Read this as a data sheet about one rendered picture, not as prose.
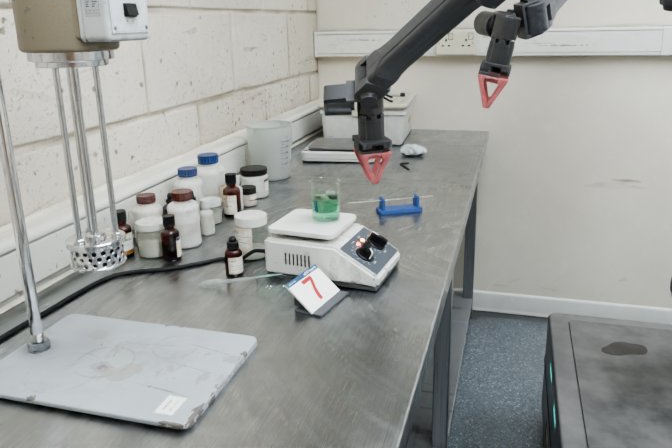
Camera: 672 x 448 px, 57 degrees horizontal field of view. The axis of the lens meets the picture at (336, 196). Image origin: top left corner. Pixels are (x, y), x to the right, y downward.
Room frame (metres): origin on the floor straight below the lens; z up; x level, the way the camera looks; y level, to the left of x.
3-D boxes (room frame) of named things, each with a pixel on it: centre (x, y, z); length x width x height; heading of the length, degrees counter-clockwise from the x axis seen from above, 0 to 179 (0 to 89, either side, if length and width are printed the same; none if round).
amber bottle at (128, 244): (1.09, 0.40, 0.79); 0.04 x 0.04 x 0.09
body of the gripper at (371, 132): (1.33, -0.08, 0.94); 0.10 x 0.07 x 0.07; 12
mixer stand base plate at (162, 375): (0.70, 0.28, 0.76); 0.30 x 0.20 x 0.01; 74
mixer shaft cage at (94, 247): (0.70, 0.29, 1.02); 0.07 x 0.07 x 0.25
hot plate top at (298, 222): (1.01, 0.04, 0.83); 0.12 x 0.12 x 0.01; 68
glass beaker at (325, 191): (1.01, 0.02, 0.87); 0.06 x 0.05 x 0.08; 6
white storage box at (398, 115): (2.28, -0.13, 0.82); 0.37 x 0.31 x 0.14; 167
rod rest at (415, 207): (1.34, -0.14, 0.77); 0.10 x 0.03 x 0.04; 103
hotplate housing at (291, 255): (1.00, 0.02, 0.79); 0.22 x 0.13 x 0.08; 68
